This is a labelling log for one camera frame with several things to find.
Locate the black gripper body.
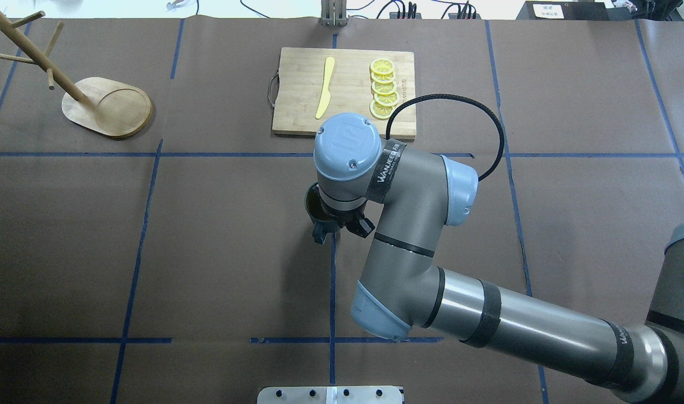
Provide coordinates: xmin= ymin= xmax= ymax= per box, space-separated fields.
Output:
xmin=322 ymin=199 xmax=367 ymax=228

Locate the dark teal mug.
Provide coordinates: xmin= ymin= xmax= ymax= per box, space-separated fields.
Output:
xmin=304 ymin=182 xmax=341 ymax=245

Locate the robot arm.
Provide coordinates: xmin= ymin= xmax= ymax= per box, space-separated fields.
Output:
xmin=309 ymin=113 xmax=684 ymax=403

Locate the wooden cup storage rack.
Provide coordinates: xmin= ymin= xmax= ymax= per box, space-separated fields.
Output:
xmin=0 ymin=10 xmax=154 ymax=140

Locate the lemon slice five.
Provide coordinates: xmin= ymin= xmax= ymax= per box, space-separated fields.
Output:
xmin=369 ymin=100 xmax=395 ymax=120

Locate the lemon slice four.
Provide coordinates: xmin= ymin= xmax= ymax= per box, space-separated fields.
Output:
xmin=373 ymin=91 xmax=400 ymax=107

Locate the yellow plastic knife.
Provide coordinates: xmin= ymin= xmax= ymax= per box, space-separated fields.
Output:
xmin=314 ymin=56 xmax=336 ymax=120

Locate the lemon slice three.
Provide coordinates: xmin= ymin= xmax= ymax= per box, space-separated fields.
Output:
xmin=371 ymin=80 xmax=397 ymax=95

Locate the bamboo cutting board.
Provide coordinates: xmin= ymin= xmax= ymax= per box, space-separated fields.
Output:
xmin=272 ymin=48 xmax=416 ymax=136

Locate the lemon slice two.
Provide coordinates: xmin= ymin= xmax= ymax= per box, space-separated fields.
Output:
xmin=370 ymin=72 xmax=396 ymax=84

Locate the lemon slice one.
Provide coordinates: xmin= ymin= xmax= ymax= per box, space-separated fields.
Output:
xmin=369 ymin=57 xmax=396 ymax=76

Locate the black box device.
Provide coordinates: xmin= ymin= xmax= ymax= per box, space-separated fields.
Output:
xmin=515 ymin=1 xmax=609 ymax=21

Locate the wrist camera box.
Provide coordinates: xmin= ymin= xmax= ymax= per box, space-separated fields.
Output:
xmin=345 ymin=215 xmax=375 ymax=238

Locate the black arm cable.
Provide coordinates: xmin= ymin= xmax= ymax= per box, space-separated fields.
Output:
xmin=384 ymin=93 xmax=506 ymax=183

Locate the white camera pole mount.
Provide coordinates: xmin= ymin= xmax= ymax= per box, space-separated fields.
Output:
xmin=256 ymin=385 xmax=406 ymax=403

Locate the aluminium frame post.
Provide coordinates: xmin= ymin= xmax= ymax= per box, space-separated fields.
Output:
xmin=319 ymin=0 xmax=348 ymax=26

